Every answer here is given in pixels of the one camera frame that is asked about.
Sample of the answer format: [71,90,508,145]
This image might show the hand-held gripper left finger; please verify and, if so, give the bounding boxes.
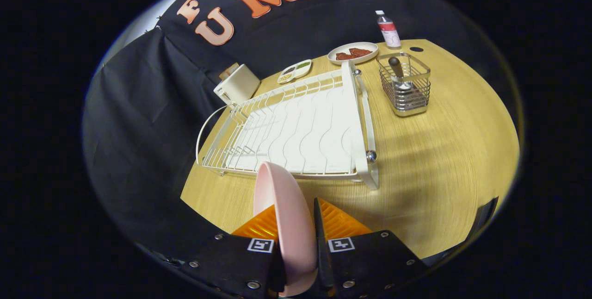
[181,203,286,299]

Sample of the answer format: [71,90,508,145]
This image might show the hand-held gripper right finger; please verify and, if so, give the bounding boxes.
[314,197,429,299]

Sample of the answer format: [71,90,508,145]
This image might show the black backdrop cloth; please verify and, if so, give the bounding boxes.
[82,0,509,262]

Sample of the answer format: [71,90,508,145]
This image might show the metal wire basket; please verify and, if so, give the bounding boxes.
[376,52,432,118]

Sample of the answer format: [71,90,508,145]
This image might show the dark-handled metal spoon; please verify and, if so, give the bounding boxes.
[388,56,413,92]

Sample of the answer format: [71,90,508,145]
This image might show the pink plate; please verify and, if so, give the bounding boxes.
[253,161,319,297]

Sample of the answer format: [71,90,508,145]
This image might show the white toaster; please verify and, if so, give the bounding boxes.
[213,63,261,105]

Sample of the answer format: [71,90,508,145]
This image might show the red label plastic bottle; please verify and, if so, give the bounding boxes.
[375,10,401,49]

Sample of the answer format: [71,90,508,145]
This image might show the white wire dish rack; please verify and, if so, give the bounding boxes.
[196,61,379,191]

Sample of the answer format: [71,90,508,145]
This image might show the white divided dish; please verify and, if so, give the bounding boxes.
[277,59,312,84]

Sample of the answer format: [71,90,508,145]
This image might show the white plate with meat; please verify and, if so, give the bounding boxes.
[327,42,379,65]

